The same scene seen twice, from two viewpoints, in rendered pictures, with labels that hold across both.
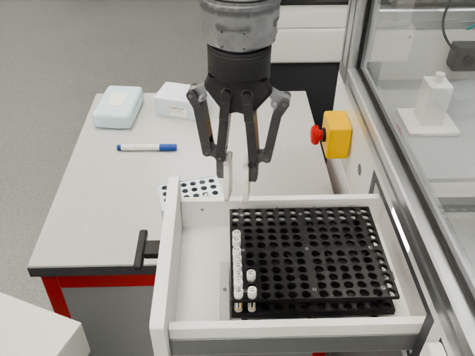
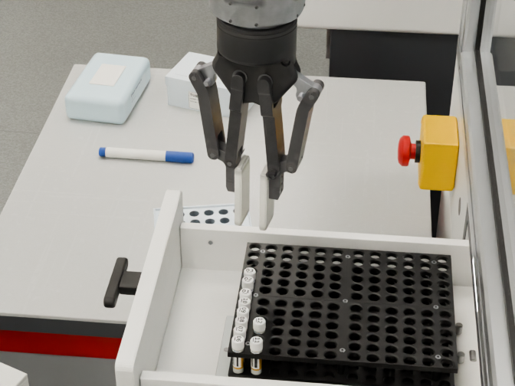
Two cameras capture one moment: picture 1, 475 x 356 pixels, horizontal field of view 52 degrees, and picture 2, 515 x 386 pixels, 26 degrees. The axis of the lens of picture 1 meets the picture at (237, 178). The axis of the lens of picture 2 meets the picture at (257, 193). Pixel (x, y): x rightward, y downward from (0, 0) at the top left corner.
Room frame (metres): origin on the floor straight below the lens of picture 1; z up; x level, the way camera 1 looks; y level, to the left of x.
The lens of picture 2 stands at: (-0.39, -0.12, 1.65)
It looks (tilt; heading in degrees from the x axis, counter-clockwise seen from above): 35 degrees down; 7
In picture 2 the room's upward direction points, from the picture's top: straight up
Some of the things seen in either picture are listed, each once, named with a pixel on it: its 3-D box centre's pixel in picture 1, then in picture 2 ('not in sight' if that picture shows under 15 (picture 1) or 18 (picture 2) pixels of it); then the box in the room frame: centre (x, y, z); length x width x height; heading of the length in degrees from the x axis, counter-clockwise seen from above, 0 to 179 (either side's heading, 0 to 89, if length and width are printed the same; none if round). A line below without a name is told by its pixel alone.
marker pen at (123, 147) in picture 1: (147, 147); (145, 155); (0.93, 0.21, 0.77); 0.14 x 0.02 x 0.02; 91
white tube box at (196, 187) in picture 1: (191, 199); (203, 236); (0.73, 0.09, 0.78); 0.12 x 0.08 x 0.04; 103
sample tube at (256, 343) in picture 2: (251, 300); (256, 357); (0.40, -0.02, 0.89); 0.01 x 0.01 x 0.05
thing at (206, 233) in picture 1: (310, 265); (352, 328); (0.49, -0.11, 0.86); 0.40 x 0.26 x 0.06; 92
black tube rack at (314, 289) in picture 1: (305, 263); (343, 324); (0.49, -0.10, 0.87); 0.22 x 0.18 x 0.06; 92
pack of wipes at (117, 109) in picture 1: (119, 106); (109, 86); (1.09, 0.30, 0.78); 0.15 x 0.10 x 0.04; 175
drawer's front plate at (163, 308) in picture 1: (169, 263); (154, 307); (0.48, 0.10, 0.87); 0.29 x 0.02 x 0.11; 2
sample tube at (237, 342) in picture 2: (238, 300); (237, 356); (0.40, 0.00, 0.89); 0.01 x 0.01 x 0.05
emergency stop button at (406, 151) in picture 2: (317, 134); (409, 151); (0.82, -0.16, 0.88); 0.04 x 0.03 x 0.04; 2
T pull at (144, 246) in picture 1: (149, 249); (127, 282); (0.48, 0.13, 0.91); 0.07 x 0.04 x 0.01; 2
